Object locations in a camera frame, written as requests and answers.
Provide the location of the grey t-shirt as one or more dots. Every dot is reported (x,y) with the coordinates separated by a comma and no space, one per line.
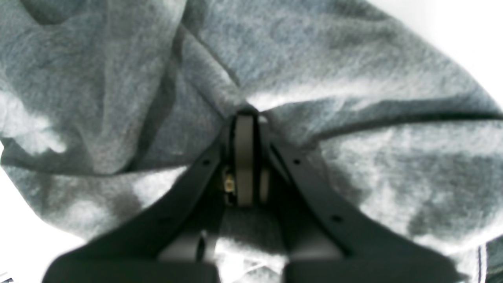
(104,103)

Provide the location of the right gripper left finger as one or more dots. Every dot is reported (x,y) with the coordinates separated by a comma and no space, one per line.
(173,240)

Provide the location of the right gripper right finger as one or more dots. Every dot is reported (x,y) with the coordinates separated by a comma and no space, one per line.
(327,239)

